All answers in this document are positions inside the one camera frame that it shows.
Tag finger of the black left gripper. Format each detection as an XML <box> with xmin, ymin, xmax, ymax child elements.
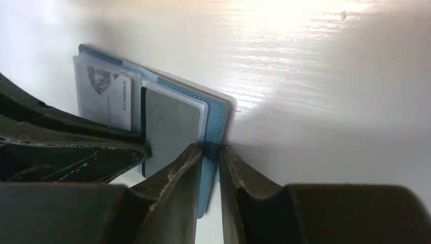
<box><xmin>1</xmin><ymin>76</ymin><xmax>149</xmax><ymax>183</ymax></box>

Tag white printed membership card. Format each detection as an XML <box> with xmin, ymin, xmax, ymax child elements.
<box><xmin>74</xmin><ymin>59</ymin><xmax>132</xmax><ymax>131</ymax></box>

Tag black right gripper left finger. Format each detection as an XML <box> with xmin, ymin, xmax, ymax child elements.
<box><xmin>1</xmin><ymin>144</ymin><xmax>203</xmax><ymax>243</ymax></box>

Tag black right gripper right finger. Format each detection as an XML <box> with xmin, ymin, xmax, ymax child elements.
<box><xmin>219</xmin><ymin>145</ymin><xmax>430</xmax><ymax>243</ymax></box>

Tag blue leather card holder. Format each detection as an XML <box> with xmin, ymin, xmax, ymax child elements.
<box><xmin>73</xmin><ymin>44</ymin><xmax>228</xmax><ymax>218</ymax></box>

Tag dark grey credit card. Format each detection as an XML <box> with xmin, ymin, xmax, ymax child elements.
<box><xmin>143</xmin><ymin>87</ymin><xmax>206</xmax><ymax>178</ymax></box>

